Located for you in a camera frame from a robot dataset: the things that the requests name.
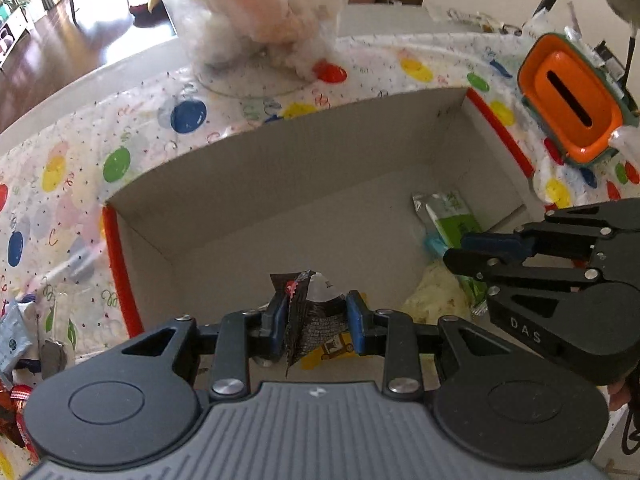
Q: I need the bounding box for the orange and green tissue box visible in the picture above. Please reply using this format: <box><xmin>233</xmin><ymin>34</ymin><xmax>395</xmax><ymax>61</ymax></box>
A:
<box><xmin>517</xmin><ymin>32</ymin><xmax>640</xmax><ymax>166</ymax></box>

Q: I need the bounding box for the person's right hand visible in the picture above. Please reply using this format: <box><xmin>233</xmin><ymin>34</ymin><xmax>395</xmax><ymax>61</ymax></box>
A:
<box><xmin>607</xmin><ymin>381</ymin><xmax>633</xmax><ymax>411</ymax></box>

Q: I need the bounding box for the balloon print tablecloth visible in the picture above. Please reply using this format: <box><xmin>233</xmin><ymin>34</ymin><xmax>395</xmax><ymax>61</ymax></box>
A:
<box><xmin>0</xmin><ymin>32</ymin><xmax>640</xmax><ymax>466</ymax></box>

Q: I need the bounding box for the small teal packet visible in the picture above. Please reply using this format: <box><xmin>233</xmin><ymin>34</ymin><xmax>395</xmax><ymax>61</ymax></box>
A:
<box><xmin>424</xmin><ymin>232</ymin><xmax>451</xmax><ymax>261</ymax></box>

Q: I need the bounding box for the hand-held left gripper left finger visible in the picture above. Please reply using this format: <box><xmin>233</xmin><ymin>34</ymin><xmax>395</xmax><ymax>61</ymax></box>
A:
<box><xmin>117</xmin><ymin>292</ymin><xmax>290</xmax><ymax>401</ymax></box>

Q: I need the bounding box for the clear plastic container with bag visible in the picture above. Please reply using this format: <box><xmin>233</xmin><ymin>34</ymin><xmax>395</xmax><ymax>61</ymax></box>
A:
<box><xmin>152</xmin><ymin>0</ymin><xmax>363</xmax><ymax>98</ymax></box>

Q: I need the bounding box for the grey-blue snack packet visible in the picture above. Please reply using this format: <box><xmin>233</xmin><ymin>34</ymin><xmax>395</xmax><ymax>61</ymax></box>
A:
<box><xmin>0</xmin><ymin>300</ymin><xmax>38</xmax><ymax>376</ymax></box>

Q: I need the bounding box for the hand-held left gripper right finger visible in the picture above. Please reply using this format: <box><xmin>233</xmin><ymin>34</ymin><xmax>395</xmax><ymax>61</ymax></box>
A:
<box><xmin>345</xmin><ymin>290</ymin><xmax>481</xmax><ymax>401</ymax></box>

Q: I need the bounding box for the black snack packet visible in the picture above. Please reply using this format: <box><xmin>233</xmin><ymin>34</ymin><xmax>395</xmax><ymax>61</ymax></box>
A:
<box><xmin>270</xmin><ymin>270</ymin><xmax>351</xmax><ymax>378</ymax></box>

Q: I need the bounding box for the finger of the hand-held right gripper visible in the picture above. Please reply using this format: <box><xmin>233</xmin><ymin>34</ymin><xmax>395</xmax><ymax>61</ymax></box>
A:
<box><xmin>460</xmin><ymin>204</ymin><xmax>631</xmax><ymax>262</ymax></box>
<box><xmin>442</xmin><ymin>247</ymin><xmax>601</xmax><ymax>301</ymax></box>

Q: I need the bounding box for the clear plastic wrapper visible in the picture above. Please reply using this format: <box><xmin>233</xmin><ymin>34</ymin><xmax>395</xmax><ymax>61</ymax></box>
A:
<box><xmin>440</xmin><ymin>7</ymin><xmax>523</xmax><ymax>36</ymax></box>

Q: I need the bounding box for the red snack packet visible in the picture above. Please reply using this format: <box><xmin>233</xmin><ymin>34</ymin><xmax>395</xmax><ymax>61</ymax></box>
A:
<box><xmin>11</xmin><ymin>384</ymin><xmax>40</xmax><ymax>463</ymax></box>

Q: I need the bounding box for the green snack packet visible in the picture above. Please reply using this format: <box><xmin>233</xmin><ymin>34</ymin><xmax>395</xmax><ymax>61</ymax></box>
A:
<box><xmin>411</xmin><ymin>190</ymin><xmax>488</xmax><ymax>316</ymax></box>

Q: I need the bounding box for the black cable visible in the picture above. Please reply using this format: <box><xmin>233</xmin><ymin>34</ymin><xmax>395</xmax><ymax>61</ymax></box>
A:
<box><xmin>620</xmin><ymin>375</ymin><xmax>640</xmax><ymax>456</ymax></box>

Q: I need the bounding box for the red cardboard box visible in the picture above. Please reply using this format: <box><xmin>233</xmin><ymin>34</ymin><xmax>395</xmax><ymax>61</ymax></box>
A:
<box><xmin>100</xmin><ymin>85</ymin><xmax>543</xmax><ymax>356</ymax></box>

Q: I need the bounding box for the pale yellow snack packet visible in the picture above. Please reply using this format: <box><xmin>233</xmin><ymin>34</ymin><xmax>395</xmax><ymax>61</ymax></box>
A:
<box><xmin>402</xmin><ymin>262</ymin><xmax>488</xmax><ymax>328</ymax></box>

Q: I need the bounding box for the wooden television cabinet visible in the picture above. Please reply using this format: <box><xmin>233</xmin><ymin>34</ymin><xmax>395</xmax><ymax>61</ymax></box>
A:
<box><xmin>0</xmin><ymin>5</ymin><xmax>36</xmax><ymax>68</ymax></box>

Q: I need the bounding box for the silver snack packet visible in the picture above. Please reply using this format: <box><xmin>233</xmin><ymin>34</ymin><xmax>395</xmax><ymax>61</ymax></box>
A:
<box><xmin>39</xmin><ymin>340</ymin><xmax>68</xmax><ymax>378</ymax></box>

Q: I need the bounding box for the clear plastic bag scrap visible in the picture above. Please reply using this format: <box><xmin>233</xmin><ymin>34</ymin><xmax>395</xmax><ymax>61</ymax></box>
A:
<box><xmin>607</xmin><ymin>127</ymin><xmax>640</xmax><ymax>153</ymax></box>

